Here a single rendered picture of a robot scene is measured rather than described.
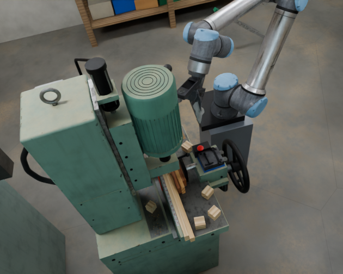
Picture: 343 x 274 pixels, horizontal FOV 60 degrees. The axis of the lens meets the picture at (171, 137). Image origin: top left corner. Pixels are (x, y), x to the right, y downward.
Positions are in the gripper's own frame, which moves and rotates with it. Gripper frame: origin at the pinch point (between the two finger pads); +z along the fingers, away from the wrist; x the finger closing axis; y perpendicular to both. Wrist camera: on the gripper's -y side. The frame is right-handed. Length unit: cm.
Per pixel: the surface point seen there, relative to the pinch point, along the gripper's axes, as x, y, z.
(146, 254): -2, -9, 68
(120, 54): 184, 182, 15
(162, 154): -4.9, -21.1, 9.2
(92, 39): 223, 174, 7
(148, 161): 6.2, -10.8, 20.2
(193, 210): -17.2, -4.3, 36.3
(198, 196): -15.9, 1.5, 32.2
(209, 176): -16.3, 7.4, 23.8
